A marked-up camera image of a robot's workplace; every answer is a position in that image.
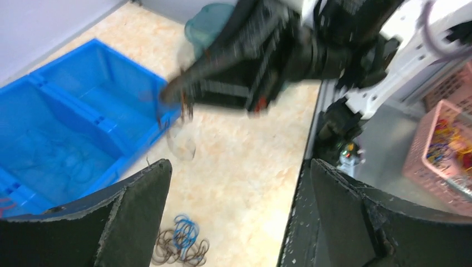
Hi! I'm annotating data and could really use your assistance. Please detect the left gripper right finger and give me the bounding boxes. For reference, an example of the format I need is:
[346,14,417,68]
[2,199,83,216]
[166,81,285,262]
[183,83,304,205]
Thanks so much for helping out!
[311,159,471,266]

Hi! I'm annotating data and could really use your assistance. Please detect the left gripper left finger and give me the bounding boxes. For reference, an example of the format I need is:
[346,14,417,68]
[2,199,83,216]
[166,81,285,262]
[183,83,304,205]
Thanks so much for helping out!
[1,159,173,266]

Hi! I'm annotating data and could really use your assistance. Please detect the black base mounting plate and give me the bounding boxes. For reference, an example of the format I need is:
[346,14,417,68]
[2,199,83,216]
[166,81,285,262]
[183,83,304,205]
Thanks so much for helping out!
[277,81,333,267]

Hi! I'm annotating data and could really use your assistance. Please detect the pink perforated plastic basket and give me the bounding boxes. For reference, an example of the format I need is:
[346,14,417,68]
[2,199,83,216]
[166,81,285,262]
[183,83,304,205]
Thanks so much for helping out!
[402,62,471,216]

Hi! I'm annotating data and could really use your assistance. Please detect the orange and blue cables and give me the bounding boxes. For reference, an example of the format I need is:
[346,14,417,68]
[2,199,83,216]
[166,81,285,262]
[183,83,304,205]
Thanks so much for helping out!
[151,214,211,267]

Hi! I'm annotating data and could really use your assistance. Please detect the blue three-compartment plastic bin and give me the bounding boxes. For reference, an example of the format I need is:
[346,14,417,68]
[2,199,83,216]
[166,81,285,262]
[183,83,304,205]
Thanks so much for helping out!
[1,39,180,217]

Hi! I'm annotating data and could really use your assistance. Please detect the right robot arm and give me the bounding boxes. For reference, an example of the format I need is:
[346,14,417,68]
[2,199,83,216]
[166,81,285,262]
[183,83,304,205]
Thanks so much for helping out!
[159,1,401,113]

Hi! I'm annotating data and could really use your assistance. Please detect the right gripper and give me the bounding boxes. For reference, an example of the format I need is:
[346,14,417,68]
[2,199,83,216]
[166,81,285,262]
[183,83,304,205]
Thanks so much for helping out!
[160,1,352,113]

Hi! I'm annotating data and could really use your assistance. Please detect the teal translucent plastic tray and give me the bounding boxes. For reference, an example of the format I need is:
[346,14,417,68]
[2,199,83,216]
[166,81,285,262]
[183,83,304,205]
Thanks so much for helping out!
[184,3,234,58]

